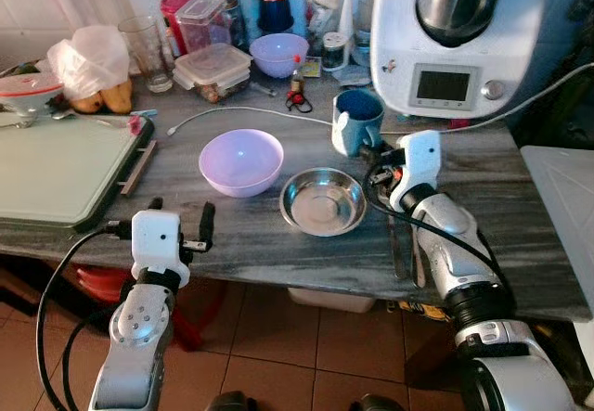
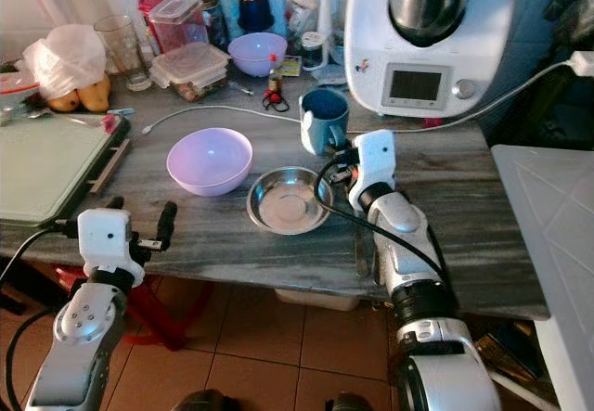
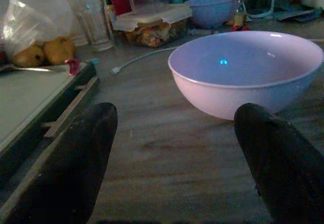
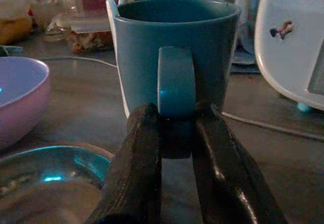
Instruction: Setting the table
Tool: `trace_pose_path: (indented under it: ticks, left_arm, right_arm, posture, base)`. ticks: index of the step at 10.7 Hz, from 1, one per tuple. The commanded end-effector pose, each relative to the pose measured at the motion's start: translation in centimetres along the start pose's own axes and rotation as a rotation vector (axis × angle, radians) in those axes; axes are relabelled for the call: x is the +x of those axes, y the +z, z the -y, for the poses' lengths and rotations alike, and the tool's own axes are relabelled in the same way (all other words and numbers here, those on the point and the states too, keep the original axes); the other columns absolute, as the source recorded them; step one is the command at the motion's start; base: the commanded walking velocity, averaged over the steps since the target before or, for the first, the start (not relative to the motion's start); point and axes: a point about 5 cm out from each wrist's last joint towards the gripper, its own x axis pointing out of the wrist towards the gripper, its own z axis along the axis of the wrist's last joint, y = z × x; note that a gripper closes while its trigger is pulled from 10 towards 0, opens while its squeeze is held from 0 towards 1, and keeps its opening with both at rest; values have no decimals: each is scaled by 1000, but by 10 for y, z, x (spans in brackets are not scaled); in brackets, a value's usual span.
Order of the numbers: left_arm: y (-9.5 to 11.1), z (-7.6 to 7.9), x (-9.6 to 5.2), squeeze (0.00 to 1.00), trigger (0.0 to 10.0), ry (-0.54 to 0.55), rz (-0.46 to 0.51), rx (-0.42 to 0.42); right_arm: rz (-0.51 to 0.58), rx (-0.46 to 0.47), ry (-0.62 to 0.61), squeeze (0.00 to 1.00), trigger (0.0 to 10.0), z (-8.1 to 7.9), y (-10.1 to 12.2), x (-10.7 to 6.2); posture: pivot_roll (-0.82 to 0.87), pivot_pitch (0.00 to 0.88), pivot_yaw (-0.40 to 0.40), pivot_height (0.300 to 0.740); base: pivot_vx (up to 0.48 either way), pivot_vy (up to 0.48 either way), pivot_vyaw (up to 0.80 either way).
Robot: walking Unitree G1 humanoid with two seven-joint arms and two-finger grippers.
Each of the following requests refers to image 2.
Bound blue ceramic mug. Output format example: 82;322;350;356
298;88;352;156

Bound red plastic stool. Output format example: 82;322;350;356
54;263;188;353

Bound stainless steel bowl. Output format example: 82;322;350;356
246;166;333;238

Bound large purple plastic bowl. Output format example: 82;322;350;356
165;127;254;198

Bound green cutting board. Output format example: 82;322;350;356
0;114;129;226

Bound small red-capped sauce bottle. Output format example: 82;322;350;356
266;54;286;97

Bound metal table knife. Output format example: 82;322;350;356
352;214;379;279

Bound small glass spice jar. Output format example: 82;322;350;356
301;30;329;71

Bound yellow fruit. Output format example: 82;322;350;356
45;77;113;114

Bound small purple plastic bowl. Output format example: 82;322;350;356
227;32;290;79

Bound white kitchen cooking machine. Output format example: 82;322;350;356
342;0;556;122

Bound clear glass measuring jug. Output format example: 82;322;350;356
282;0;328;37

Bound white box under table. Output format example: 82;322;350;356
273;288;364;313

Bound red-rimmed white bowl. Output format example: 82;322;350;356
0;69;41;117

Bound clear drinking glass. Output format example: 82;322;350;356
93;13;153;93

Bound dark blue cup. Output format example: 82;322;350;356
236;0;276;34

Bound flat clear lidded food container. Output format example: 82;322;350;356
150;41;231;103

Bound white plastic bag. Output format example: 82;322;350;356
21;23;108;100

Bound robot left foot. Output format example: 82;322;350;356
175;390;226;411

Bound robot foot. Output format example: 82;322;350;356
175;390;226;411
324;392;374;411

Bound tall clear pink food container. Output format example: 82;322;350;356
148;0;208;52

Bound red-lidded jar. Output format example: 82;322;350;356
137;0;175;45

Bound white appliance top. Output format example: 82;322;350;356
489;143;594;411

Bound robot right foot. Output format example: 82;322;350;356
324;392;374;411

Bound white charger plug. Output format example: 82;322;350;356
565;50;594;79

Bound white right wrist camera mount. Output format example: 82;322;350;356
349;130;399;200

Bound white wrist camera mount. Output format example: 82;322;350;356
349;130;399;200
76;208;141;278

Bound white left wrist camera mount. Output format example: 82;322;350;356
76;208;141;278

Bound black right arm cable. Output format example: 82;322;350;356
313;154;451;287

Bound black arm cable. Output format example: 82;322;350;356
0;222;81;411
313;154;451;287

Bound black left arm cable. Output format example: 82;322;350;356
0;222;81;411

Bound white charging cable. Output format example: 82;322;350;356
143;57;578;137

